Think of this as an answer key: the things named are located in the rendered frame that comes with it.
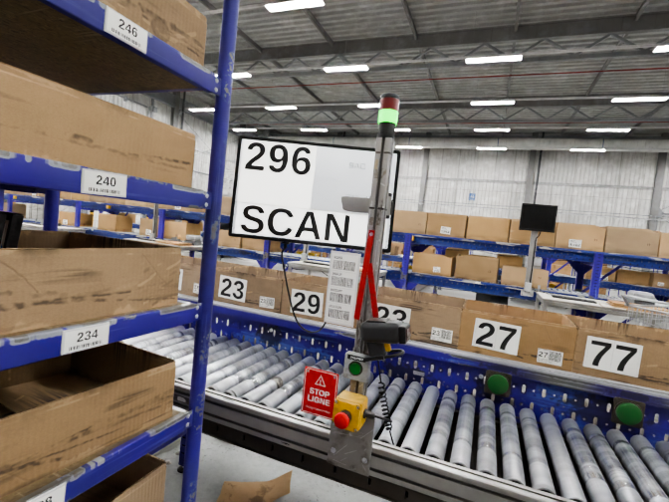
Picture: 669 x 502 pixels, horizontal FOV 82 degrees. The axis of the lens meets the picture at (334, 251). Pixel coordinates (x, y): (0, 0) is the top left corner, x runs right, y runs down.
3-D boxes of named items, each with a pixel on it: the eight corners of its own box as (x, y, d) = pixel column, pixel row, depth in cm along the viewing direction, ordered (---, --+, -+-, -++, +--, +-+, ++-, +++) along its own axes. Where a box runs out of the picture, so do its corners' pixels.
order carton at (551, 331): (456, 351, 151) (461, 308, 150) (461, 335, 178) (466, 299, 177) (572, 375, 136) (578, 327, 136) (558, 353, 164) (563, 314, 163)
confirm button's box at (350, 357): (341, 377, 101) (343, 353, 101) (345, 375, 104) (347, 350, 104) (366, 384, 99) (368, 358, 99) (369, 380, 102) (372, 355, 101)
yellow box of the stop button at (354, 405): (329, 428, 97) (331, 400, 97) (340, 414, 105) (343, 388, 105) (384, 445, 92) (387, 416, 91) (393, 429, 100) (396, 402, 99)
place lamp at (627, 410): (615, 422, 125) (618, 401, 125) (613, 420, 127) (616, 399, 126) (641, 428, 123) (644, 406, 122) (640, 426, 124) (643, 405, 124)
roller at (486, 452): (474, 489, 95) (476, 470, 95) (479, 407, 144) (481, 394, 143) (496, 497, 93) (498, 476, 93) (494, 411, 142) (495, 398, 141)
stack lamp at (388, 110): (375, 121, 100) (377, 97, 100) (380, 126, 105) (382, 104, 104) (394, 121, 98) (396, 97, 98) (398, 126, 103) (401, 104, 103)
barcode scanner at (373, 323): (406, 367, 92) (405, 323, 92) (358, 363, 96) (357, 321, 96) (412, 360, 98) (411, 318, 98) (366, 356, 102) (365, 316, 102)
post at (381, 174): (326, 463, 106) (360, 135, 101) (333, 454, 110) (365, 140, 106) (367, 477, 101) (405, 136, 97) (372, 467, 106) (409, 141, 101)
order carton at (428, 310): (361, 332, 165) (365, 292, 164) (379, 320, 193) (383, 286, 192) (457, 351, 151) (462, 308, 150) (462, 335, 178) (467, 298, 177)
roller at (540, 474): (533, 509, 91) (535, 488, 90) (518, 417, 139) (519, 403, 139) (557, 516, 89) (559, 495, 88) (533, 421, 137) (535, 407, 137)
